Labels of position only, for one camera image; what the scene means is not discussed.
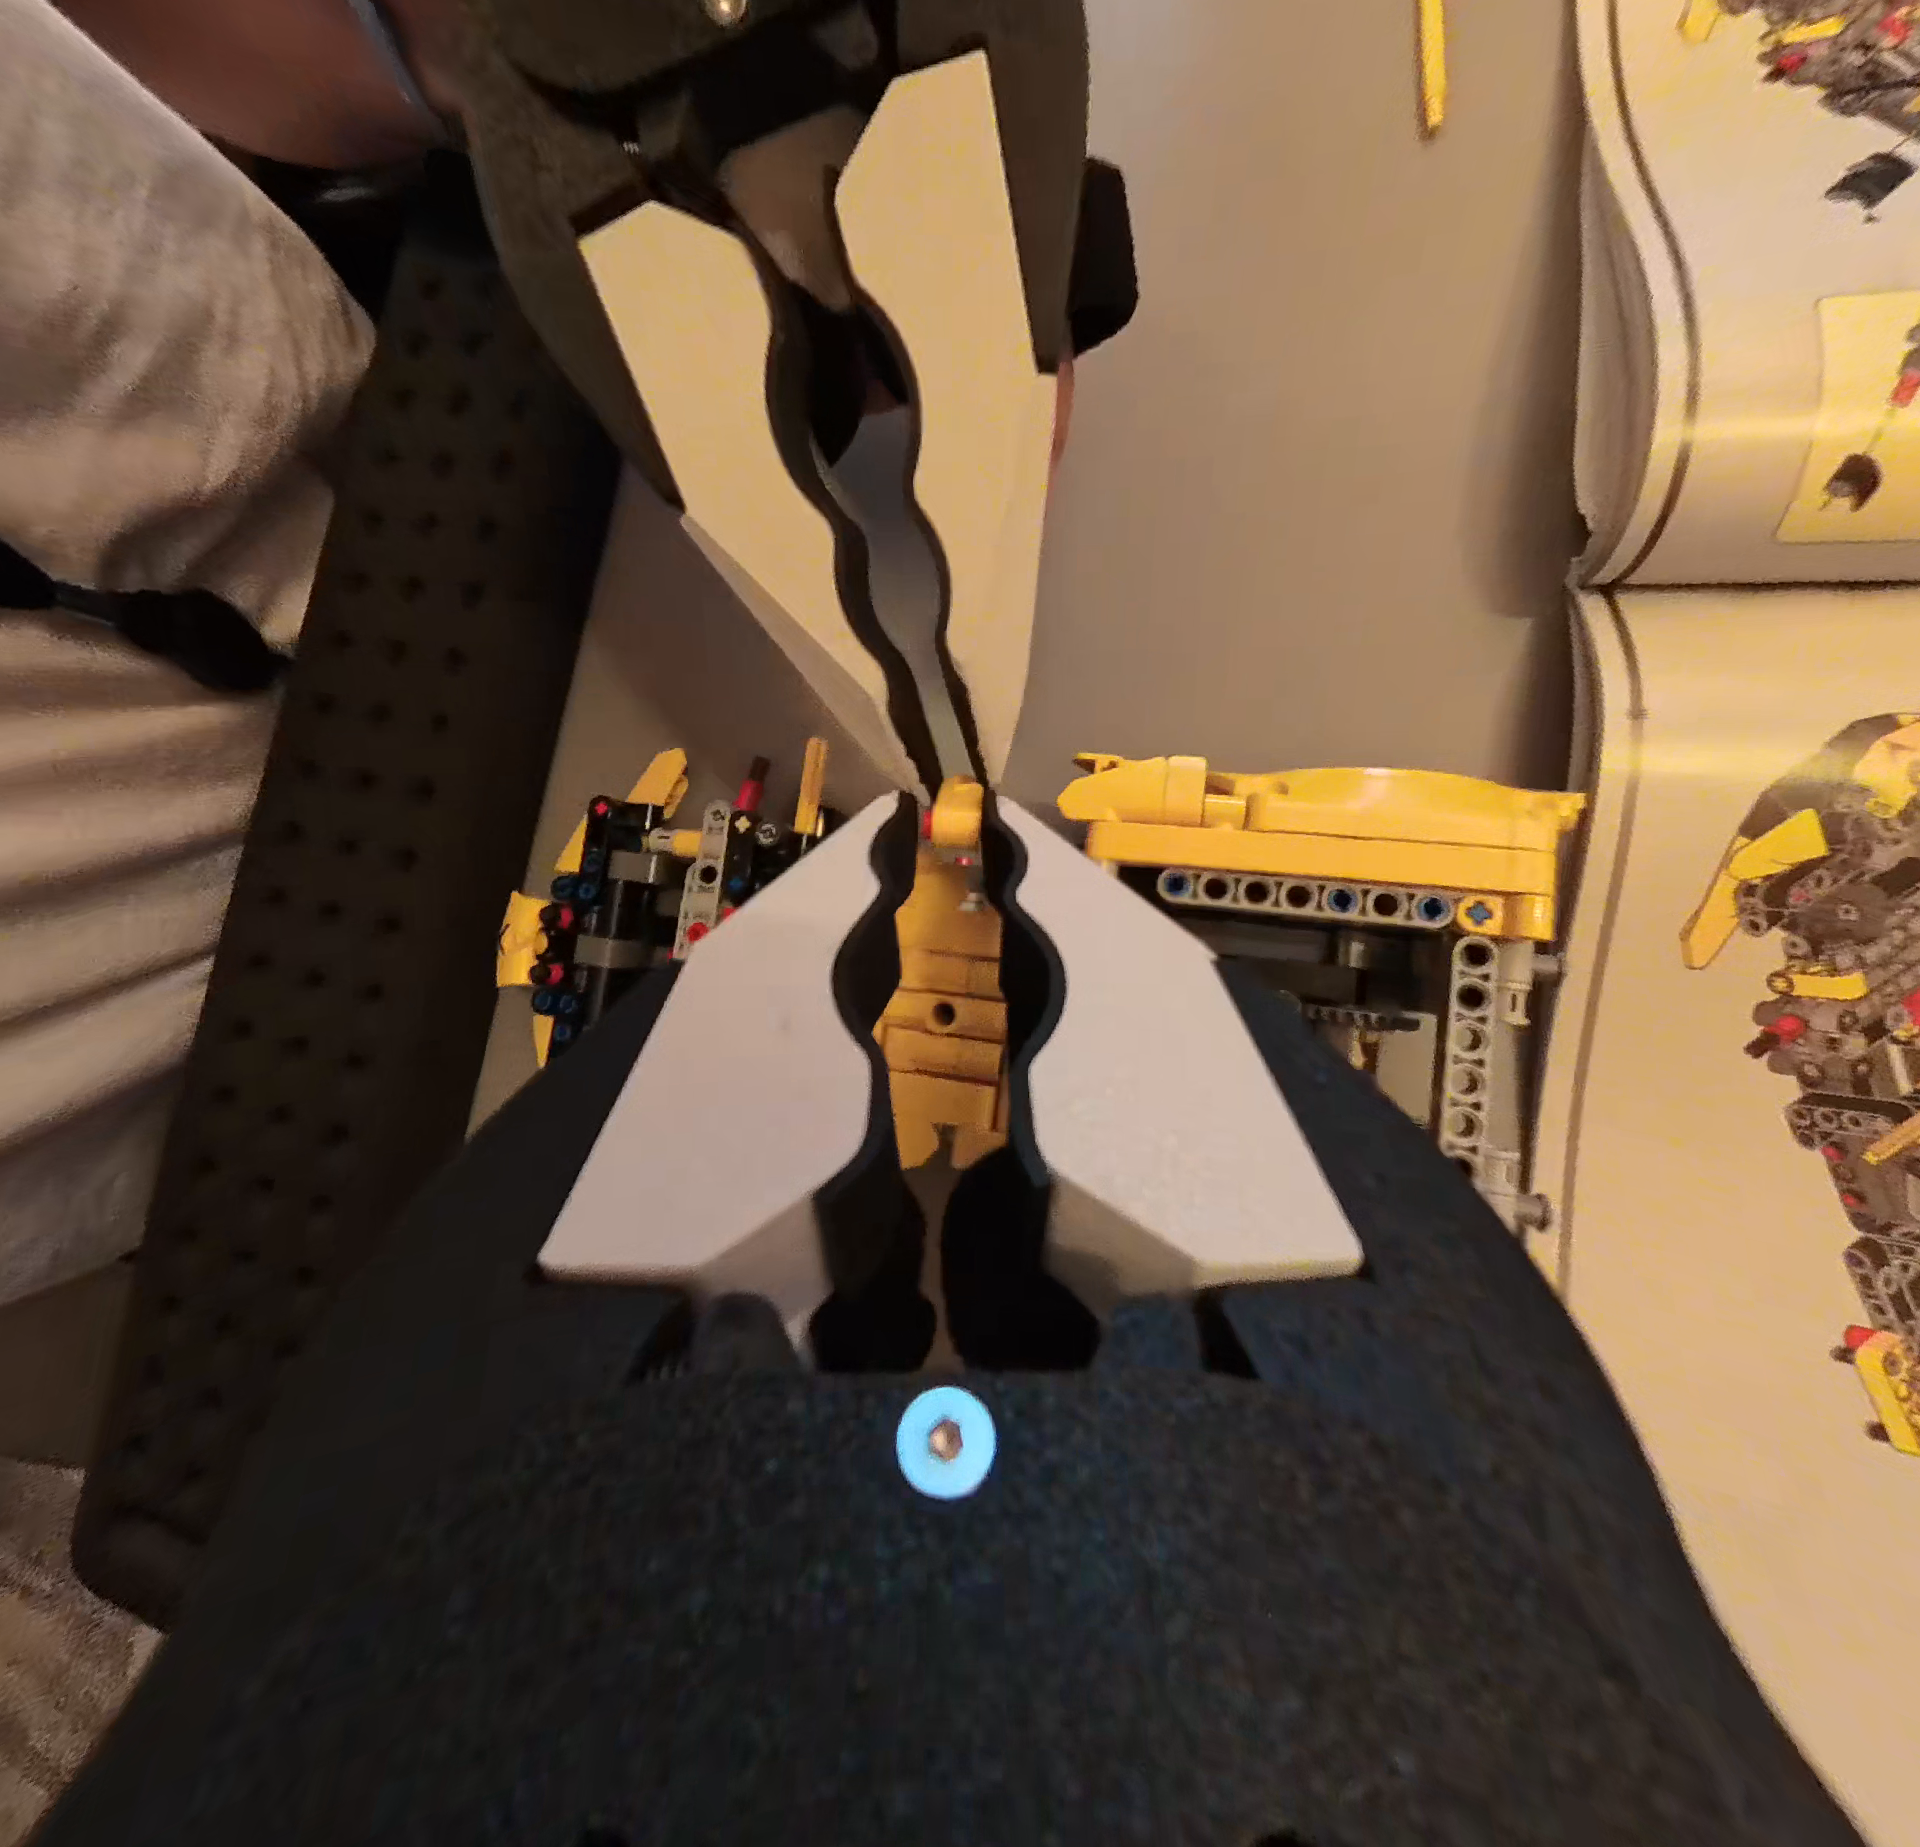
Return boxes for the instruction booklet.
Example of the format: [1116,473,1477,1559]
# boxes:
[1530,0,1920,1847]

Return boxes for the person's white shirt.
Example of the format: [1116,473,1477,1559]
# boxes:
[0,0,377,1309]

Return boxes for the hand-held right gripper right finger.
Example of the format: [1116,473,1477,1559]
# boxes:
[982,797,1368,1331]

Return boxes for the person's left forearm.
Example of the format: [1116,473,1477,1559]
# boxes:
[29,0,452,169]

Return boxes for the blue wristband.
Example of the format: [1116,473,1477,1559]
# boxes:
[326,0,452,139]

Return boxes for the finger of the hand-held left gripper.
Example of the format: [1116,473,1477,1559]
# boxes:
[828,52,1055,791]
[573,193,939,805]

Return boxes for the black lanyard cord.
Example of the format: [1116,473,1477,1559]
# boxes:
[0,541,287,693]

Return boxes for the yellow toy brick car model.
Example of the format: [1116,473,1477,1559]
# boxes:
[501,743,1589,1233]

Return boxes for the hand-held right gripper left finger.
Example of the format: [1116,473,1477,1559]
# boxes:
[536,793,939,1331]

